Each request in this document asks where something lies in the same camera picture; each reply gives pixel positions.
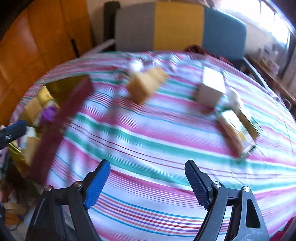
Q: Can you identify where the purple snack packet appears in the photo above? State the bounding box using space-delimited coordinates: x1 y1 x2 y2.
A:
40 105 58 125

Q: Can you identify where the yellow green packet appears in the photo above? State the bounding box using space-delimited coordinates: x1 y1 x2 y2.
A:
217 110 255 159

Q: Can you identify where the green white small box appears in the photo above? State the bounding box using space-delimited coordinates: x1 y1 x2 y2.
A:
237 108 263 141

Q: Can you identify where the white cardboard box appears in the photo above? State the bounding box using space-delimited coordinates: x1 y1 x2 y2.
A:
195 66 226 108

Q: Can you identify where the gold metal tin box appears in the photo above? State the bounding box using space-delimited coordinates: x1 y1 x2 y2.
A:
8 75 94 184

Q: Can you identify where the orange wooden wardrobe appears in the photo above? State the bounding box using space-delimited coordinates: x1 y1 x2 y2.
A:
1 1 93 125

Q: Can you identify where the white cotton ball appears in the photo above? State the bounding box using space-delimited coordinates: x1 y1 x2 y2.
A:
226 87 243 111
127 60 144 76

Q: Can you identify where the striped pink green bedsheet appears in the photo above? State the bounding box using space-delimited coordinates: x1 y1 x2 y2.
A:
11 52 295 240

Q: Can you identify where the white box on desk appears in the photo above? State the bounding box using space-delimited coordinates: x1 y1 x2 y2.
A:
259 45 278 68

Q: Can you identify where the dark red cloth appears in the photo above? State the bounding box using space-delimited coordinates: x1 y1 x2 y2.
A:
185 45 234 67

